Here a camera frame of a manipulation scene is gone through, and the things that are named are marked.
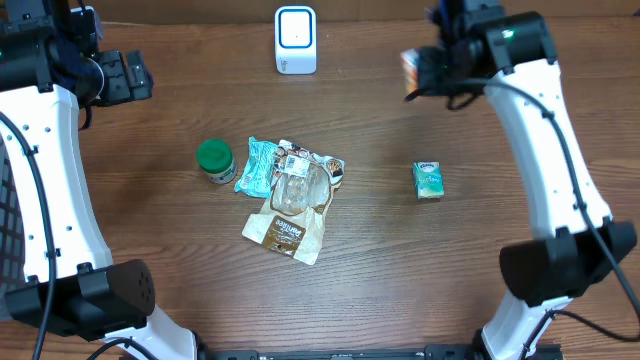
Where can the teal Kleenex tissue pack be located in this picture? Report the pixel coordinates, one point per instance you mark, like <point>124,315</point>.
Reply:
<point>428,181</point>

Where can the green lid jar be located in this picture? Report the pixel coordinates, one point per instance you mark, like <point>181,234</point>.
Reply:
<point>215,158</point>

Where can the teal snack packet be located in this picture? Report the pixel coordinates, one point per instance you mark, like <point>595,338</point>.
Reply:
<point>255,180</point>

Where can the orange Kleenex tissue pack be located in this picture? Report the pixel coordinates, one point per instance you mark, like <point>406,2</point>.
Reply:
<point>410,62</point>

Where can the dark grey mesh basket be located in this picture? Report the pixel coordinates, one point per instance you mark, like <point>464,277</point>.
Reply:
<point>12,236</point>

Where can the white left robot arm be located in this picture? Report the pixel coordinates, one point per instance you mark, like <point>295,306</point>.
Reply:
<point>53,74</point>

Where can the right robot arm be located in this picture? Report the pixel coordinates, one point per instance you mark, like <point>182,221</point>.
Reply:
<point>512,62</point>

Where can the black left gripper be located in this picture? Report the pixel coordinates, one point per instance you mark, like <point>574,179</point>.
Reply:
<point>128,78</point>

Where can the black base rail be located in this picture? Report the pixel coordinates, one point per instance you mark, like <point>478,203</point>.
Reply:
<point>350,354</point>

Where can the brown clear snack bag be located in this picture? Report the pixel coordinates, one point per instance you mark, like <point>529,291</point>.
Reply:
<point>292,219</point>

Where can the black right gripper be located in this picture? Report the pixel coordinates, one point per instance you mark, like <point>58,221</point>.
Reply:
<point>432,67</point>

